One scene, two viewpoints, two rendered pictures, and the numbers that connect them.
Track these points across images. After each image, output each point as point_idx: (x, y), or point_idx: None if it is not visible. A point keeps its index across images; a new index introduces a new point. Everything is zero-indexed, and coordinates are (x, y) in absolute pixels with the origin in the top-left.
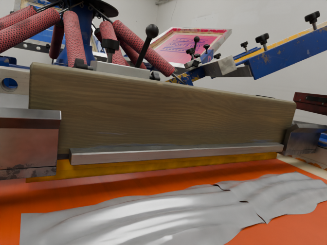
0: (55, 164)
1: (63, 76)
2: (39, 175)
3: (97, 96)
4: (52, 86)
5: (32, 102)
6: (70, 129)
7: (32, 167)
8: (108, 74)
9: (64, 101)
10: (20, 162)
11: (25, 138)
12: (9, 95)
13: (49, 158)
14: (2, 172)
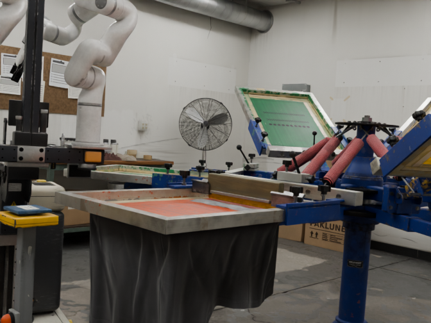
0: (208, 191)
1: (211, 175)
2: (206, 193)
3: (216, 179)
4: (210, 177)
5: (208, 180)
6: (212, 186)
7: (205, 191)
8: (219, 174)
9: (211, 180)
10: (204, 190)
11: (204, 186)
12: None
13: (207, 190)
14: (202, 191)
